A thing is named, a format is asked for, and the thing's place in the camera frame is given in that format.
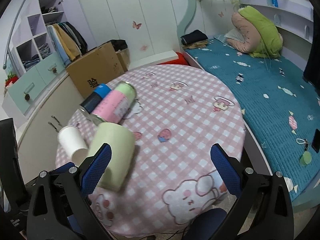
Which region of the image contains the red strawberry plush toy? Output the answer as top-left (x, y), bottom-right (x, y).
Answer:
top-left (5, 72), bottom-right (18, 87)

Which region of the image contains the black smartphone on bed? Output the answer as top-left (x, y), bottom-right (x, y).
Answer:
top-left (311, 129), bottom-right (320, 153)

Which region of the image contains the small cardboard box with clothes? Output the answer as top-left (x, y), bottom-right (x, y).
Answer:
top-left (108, 40), bottom-right (130, 72)

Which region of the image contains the pale green cup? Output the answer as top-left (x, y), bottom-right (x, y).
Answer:
top-left (88, 122), bottom-right (136, 192)

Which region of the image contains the pink green can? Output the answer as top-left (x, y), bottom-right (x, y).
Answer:
top-left (91, 81), bottom-right (137, 126)

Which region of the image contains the brown cardboard box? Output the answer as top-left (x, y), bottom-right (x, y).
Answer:
top-left (66, 42), bottom-right (124, 98)

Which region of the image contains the pink checkered tablecloth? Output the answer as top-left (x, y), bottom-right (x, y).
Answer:
top-left (55, 64), bottom-right (247, 238)

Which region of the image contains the pink green rolled quilt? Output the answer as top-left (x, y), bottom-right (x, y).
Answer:
top-left (225, 5), bottom-right (283, 58)

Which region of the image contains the white low cabinet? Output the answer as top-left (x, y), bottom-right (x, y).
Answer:
top-left (16, 72), bottom-right (83, 183)

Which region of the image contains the white paper cup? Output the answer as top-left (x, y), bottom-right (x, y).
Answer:
top-left (57, 126), bottom-right (88, 166)

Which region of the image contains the hanging clothes row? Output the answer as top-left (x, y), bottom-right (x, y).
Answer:
top-left (46, 22), bottom-right (88, 67)

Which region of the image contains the teal candy print bedsheet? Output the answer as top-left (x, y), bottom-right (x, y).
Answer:
top-left (188, 38), bottom-right (319, 199)

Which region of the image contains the red bench with white top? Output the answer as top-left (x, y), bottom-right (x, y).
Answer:
top-left (127, 50), bottom-right (179, 70)

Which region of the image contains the white pillow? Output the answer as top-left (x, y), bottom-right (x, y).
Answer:
top-left (224, 28), bottom-right (245, 43)

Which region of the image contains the blue box on shelf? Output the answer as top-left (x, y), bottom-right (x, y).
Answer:
top-left (266, 0), bottom-right (279, 8)

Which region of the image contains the purple stair shelf cabinet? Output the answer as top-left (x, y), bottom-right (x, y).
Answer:
top-left (2, 0), bottom-right (89, 117)

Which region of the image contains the dark blue can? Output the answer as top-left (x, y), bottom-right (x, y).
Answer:
top-left (79, 84), bottom-right (112, 115)

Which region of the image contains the light green bunk bed frame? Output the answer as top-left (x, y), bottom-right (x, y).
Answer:
top-left (177, 0), bottom-right (319, 212)

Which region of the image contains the folded dark clothes stack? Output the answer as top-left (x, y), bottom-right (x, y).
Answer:
top-left (181, 30), bottom-right (208, 47)

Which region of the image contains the grey metal handrail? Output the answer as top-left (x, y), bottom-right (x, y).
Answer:
top-left (1, 0), bottom-right (29, 70)

